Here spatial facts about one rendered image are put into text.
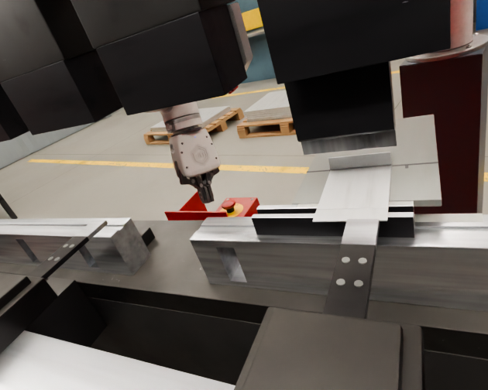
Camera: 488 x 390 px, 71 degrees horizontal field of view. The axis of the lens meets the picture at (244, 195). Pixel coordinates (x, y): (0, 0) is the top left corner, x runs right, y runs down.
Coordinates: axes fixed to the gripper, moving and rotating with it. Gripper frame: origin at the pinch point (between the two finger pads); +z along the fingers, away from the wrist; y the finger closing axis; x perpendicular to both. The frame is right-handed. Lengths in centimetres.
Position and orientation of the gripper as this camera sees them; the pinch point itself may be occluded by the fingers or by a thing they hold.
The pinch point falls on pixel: (206, 194)
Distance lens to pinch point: 82.3
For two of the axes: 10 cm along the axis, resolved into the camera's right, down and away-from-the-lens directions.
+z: 2.8, 9.5, 1.6
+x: -6.0, 0.4, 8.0
